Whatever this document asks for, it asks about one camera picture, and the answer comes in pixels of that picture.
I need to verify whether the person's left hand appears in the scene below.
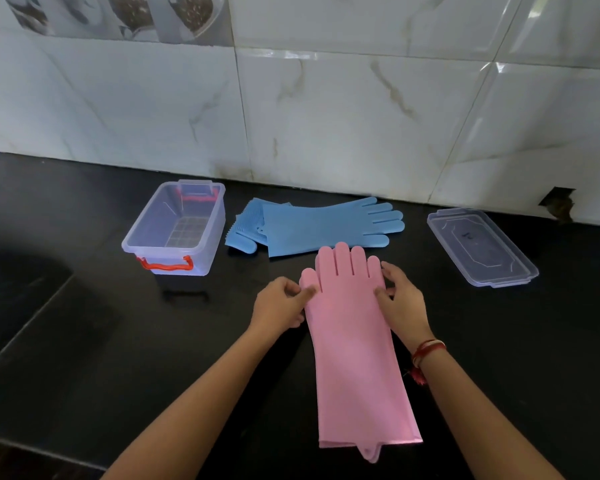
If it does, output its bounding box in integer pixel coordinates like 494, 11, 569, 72
247, 276, 319, 335

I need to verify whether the transparent plastic lid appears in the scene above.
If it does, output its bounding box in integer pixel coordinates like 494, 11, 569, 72
426, 208, 540, 289

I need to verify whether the blue rubber glove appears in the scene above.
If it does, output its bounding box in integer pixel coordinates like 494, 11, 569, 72
261, 196, 406, 259
223, 197, 271, 255

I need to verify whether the person's right forearm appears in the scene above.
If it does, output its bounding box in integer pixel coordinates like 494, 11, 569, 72
415, 344, 566, 480

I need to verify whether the transparent plastic box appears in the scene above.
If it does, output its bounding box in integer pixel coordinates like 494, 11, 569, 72
121, 179, 227, 277

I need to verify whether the person's left forearm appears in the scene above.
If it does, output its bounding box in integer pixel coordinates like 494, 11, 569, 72
99, 324, 266, 480

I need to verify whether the dessert picture wall tile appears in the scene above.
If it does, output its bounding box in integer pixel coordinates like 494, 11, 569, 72
2, 0, 235, 47

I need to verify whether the black sink basin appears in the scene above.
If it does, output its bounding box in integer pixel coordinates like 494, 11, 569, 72
0, 249, 76, 381

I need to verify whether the person's right hand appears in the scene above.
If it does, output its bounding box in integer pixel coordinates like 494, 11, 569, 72
373, 261, 437, 355

